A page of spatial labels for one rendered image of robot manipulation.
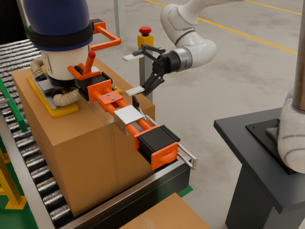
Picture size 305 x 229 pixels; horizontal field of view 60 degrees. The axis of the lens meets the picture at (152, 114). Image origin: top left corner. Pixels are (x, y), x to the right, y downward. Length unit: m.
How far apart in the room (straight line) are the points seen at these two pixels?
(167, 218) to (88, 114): 0.53
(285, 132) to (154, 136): 0.46
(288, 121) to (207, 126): 1.58
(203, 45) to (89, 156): 0.61
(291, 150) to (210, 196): 1.10
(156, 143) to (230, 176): 1.49
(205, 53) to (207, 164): 1.20
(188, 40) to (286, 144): 0.52
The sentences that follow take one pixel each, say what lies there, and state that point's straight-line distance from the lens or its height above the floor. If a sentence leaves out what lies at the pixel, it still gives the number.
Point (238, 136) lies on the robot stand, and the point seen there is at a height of 0.75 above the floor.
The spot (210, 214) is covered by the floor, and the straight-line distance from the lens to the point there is 1.85.
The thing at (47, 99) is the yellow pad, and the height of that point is 0.97.
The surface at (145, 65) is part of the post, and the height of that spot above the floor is 0.83.
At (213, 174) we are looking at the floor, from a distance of 2.06.
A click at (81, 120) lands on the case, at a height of 0.95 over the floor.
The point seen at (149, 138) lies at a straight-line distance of 0.64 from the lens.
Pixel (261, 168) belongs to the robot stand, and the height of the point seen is 0.75.
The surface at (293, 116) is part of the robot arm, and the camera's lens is 0.92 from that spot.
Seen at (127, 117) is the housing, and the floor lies 1.09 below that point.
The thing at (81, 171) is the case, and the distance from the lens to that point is 1.02.
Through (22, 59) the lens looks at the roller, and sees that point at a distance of 2.58.
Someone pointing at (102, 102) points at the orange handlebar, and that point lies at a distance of 0.80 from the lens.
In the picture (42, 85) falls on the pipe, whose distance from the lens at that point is 1.13.
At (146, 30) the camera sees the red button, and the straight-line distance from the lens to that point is 1.50.
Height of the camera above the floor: 1.53
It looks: 37 degrees down
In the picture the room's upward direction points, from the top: straight up
